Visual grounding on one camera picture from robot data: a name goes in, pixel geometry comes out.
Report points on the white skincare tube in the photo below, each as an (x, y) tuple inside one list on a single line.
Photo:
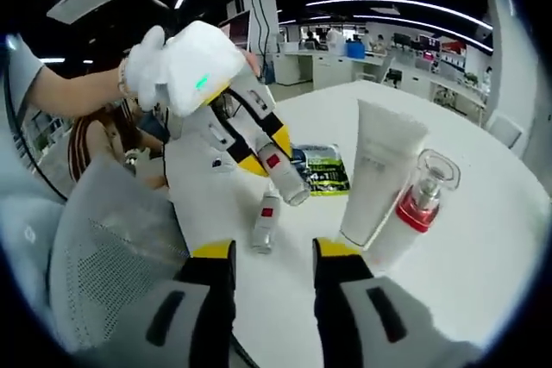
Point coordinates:
[(379, 161)]

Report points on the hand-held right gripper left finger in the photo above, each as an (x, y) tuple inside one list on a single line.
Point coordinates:
[(194, 320)]

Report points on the white conference chair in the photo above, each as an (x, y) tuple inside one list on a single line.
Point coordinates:
[(504, 131)]

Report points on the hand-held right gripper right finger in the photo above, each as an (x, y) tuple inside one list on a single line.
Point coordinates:
[(345, 325)]

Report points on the ceiling light strip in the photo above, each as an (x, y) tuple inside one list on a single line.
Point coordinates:
[(388, 2), (422, 23)]

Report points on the white office desk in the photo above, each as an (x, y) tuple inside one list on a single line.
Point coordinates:
[(440, 88), (328, 70)]

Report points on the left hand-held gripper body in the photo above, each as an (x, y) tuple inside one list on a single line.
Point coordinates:
[(194, 66)]

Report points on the person's left hand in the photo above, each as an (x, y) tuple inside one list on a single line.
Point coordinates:
[(253, 64)]

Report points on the person's light top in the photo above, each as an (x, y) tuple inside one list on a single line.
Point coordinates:
[(26, 79)]

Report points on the pink lit screen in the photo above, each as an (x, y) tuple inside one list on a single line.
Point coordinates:
[(430, 55)]

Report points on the green black skincare sachet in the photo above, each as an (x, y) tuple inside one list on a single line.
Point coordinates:
[(323, 170)]

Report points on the white wristwatch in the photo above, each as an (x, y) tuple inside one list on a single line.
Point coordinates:
[(123, 79)]

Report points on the white mesh office chair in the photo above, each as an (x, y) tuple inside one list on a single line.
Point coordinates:
[(112, 256)]

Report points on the white bottle red collar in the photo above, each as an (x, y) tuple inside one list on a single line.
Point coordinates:
[(397, 243)]

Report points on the blue storage bin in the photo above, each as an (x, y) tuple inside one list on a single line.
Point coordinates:
[(356, 48)]

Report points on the large computer monitor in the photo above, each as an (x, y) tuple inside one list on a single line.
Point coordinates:
[(236, 29)]

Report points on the person's head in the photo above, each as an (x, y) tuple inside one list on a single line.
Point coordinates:
[(95, 144)]

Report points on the small background plant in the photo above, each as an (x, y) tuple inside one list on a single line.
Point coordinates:
[(471, 78)]

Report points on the small white bottle red label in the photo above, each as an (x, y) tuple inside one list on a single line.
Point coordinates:
[(286, 180), (266, 230)]

